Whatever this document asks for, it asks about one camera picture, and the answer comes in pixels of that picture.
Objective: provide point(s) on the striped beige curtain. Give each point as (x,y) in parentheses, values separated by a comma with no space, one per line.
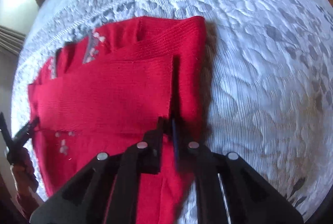
(11,41)

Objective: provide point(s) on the white grey quilted bedspread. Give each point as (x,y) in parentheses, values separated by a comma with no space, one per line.
(268,79)

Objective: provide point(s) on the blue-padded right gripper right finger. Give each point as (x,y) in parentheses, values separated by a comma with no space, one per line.
(228,189)

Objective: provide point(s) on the left hand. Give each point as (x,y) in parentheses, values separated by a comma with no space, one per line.
(24,197)

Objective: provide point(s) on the red knit sweater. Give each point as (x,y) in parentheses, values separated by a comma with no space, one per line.
(105,92)

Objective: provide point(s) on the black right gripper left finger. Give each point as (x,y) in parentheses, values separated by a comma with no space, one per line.
(106,189)

